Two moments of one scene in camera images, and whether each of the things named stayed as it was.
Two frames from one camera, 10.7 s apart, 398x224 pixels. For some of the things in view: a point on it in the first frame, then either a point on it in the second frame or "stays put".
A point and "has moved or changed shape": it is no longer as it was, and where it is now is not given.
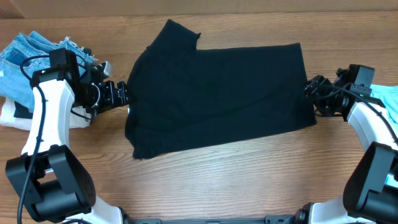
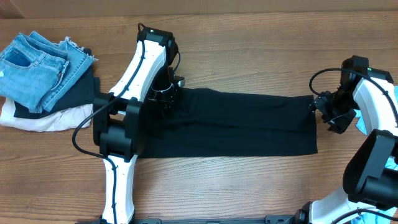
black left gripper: [111, 101] → [166, 101]
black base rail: [213, 220] stays put
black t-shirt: [180, 95] has moved or changed shape
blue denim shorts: [30, 52] stays put
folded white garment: [79, 117] stays put
